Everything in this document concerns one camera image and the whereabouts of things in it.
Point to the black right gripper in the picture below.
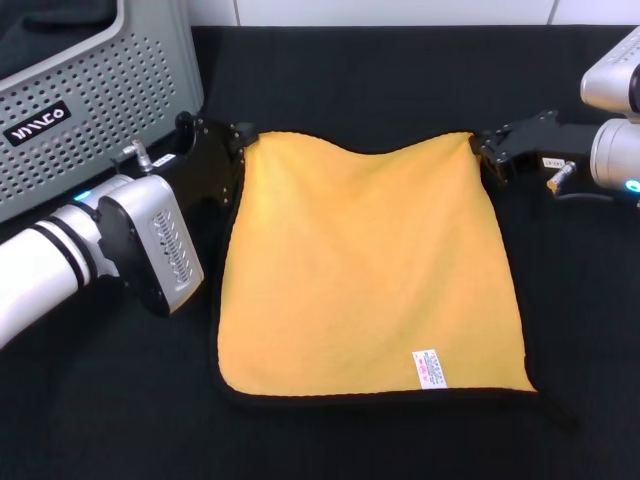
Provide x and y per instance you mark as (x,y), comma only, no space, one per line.
(550,137)

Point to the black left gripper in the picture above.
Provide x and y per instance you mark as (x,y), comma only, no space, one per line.
(205,160)

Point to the yellow and grey towel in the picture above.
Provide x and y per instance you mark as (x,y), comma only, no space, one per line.
(370,260)

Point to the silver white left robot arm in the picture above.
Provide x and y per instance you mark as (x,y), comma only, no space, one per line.
(40,260)

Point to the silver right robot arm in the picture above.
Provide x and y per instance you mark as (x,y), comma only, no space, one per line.
(615,70)

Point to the black tablecloth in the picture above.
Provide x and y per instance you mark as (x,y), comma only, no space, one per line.
(350,75)

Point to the grey perforated storage box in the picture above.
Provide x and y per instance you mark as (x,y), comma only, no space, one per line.
(100,75)

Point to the right gripper silver connector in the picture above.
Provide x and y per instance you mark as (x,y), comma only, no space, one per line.
(560,178)

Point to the gripper silver connector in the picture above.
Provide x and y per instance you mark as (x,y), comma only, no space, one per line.
(141,160)
(560,178)

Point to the left gripper silver connector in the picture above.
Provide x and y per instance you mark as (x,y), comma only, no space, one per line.
(141,160)

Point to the dark folded cloth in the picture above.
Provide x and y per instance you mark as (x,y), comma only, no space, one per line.
(50,30)

